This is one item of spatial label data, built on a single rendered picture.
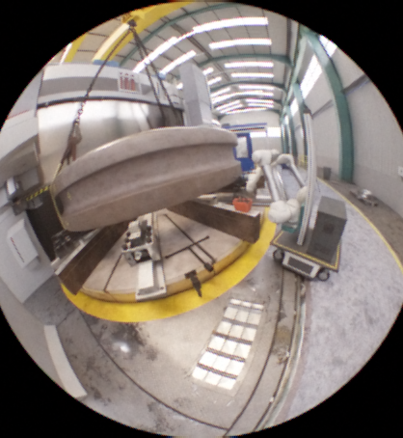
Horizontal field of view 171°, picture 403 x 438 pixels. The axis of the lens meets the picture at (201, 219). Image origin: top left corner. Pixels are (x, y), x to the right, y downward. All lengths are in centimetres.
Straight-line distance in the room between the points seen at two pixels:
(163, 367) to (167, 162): 214
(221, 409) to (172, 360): 64
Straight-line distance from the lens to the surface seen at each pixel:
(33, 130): 220
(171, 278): 144
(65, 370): 220
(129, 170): 167
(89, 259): 219
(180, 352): 142
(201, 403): 141
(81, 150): 414
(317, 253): 165
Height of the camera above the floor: 135
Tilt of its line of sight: 26 degrees down
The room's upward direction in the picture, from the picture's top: 10 degrees counter-clockwise
